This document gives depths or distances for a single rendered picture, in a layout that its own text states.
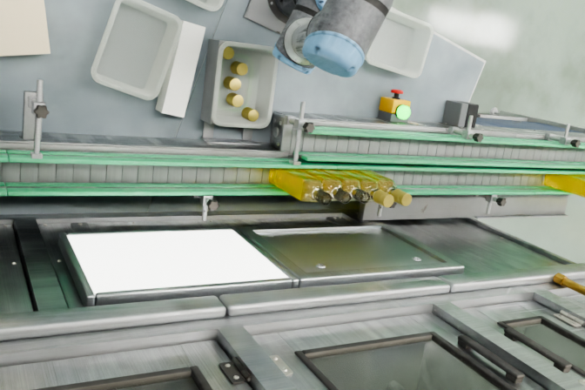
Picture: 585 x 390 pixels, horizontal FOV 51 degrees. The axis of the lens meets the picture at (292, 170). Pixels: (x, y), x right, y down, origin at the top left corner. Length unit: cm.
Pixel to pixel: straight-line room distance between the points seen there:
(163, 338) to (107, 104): 74
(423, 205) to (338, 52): 99
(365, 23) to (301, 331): 59
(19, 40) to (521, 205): 172
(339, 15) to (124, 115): 72
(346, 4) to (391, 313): 63
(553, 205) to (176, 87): 151
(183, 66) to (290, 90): 36
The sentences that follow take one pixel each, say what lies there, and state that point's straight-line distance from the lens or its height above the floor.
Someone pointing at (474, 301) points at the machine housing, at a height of 143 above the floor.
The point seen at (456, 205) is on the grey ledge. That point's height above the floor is 88.
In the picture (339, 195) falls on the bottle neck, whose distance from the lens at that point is 152.
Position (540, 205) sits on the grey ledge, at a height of 88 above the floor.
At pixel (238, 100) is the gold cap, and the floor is 81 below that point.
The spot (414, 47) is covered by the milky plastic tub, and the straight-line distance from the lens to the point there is 203.
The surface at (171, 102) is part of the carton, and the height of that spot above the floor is 81.
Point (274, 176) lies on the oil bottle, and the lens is 166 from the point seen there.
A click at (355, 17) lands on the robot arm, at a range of 116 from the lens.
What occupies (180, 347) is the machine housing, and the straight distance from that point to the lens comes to 110.
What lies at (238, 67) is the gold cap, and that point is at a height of 81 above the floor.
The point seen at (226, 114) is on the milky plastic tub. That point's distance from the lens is 172.
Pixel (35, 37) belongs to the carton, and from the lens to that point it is 153.
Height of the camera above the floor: 234
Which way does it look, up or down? 58 degrees down
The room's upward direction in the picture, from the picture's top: 118 degrees clockwise
